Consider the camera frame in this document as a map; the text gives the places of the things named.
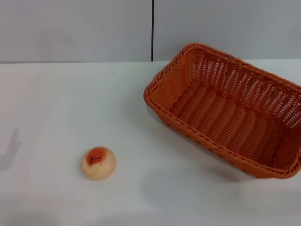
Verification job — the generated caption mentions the orange woven plastic basket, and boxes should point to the orange woven plastic basket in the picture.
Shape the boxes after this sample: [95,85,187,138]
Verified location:
[143,42,301,180]

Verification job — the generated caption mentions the black vertical wall strip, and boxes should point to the black vertical wall strip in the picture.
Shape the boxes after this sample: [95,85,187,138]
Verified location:
[151,0,155,62]

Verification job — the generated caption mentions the round bread bun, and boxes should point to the round bread bun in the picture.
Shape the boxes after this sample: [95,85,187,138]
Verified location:
[81,146,117,181]

